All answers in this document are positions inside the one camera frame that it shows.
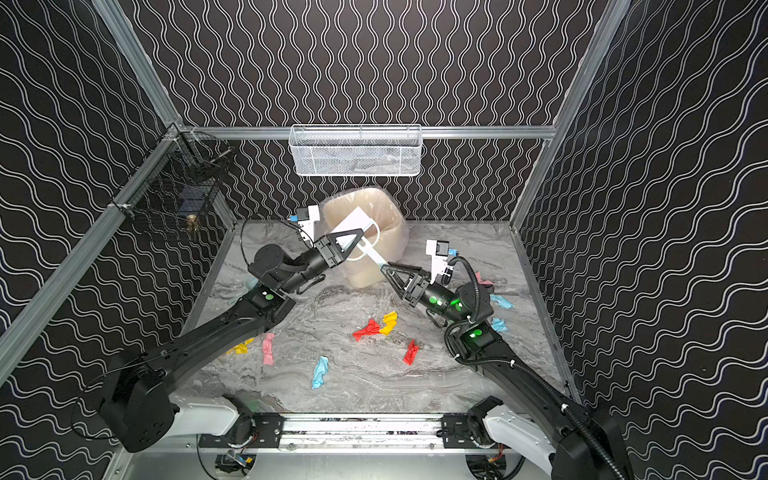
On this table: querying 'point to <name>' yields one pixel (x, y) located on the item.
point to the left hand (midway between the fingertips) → (367, 233)
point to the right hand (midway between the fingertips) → (384, 270)
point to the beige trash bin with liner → (388, 233)
